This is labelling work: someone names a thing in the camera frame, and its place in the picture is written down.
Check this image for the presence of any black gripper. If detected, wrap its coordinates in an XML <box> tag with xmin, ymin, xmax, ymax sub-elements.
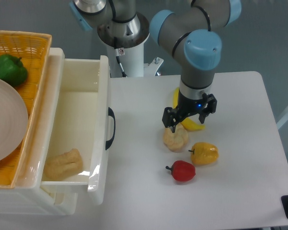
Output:
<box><xmin>162</xmin><ymin>90</ymin><xmax>217</xmax><ymax>133</ymax></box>

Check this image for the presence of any white drawer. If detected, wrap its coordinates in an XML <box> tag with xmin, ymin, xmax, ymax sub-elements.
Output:
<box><xmin>41</xmin><ymin>185</ymin><xmax>78</xmax><ymax>215</ymax></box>
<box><xmin>42</xmin><ymin>56</ymin><xmax>115</xmax><ymax>205</ymax></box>

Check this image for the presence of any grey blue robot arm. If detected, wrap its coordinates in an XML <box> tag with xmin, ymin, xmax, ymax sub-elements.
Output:
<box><xmin>69</xmin><ymin>0</ymin><xmax>242</xmax><ymax>131</ymax></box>

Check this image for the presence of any white drawer cabinet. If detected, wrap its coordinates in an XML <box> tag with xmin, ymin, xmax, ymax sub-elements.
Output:
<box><xmin>0</xmin><ymin>48</ymin><xmax>65</xmax><ymax>215</ymax></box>

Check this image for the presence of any yellow banana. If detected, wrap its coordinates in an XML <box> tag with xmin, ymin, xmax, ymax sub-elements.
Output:
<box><xmin>172</xmin><ymin>87</ymin><xmax>205</xmax><ymax>131</ymax></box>

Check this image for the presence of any round bread bun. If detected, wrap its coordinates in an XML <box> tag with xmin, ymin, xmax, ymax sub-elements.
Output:
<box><xmin>163</xmin><ymin>124</ymin><xmax>189</xmax><ymax>152</ymax></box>

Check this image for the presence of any yellow bell pepper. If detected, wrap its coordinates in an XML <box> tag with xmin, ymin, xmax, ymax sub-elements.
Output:
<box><xmin>188</xmin><ymin>142</ymin><xmax>219</xmax><ymax>165</ymax></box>

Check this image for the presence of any red bell pepper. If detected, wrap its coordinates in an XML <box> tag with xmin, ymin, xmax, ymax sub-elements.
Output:
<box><xmin>165</xmin><ymin>161</ymin><xmax>196</xmax><ymax>182</ymax></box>

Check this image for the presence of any long bread roll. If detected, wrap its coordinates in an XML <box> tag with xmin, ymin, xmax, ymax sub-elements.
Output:
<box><xmin>44</xmin><ymin>149</ymin><xmax>83</xmax><ymax>181</ymax></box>

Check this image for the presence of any orange woven basket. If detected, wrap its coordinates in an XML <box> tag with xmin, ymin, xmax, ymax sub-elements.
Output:
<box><xmin>0</xmin><ymin>30</ymin><xmax>52</xmax><ymax>189</ymax></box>

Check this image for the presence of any beige round plate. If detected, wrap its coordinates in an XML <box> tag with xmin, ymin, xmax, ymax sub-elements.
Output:
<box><xmin>0</xmin><ymin>80</ymin><xmax>28</xmax><ymax>160</ymax></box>

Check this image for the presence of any green bell pepper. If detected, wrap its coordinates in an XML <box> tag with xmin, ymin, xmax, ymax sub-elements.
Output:
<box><xmin>0</xmin><ymin>54</ymin><xmax>28</xmax><ymax>87</ymax></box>

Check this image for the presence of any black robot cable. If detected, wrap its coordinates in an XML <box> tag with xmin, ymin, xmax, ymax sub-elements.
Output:
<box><xmin>113</xmin><ymin>37</ymin><xmax>128</xmax><ymax>78</ymax></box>

